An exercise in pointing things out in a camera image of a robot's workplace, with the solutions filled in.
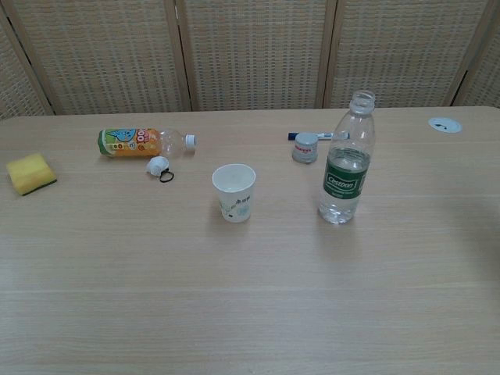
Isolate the transparent water bottle green label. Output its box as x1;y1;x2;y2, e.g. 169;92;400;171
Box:
318;90;377;225

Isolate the white printed paper cup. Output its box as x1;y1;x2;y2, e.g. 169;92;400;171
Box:
212;163;256;223

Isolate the small white cap object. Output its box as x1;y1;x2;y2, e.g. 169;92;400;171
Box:
145;155;170;176

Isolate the orange label juice bottle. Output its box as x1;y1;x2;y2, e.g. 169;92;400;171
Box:
97;127;197;160

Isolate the small grey jar red label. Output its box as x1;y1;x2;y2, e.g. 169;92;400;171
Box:
291;132;321;165

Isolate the blue whiteboard marker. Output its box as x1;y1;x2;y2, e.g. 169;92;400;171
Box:
287;131;351;141

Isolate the woven folding screen panel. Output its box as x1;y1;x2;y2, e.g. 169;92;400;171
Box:
0;7;55;120
2;0;196;116
455;21;500;109
322;0;500;110
173;0;339;113

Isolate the white round table grommet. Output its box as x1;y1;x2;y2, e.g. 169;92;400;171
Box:
427;116;463;134

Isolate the yellow green sponge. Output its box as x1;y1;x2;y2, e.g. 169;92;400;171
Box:
5;152;59;197

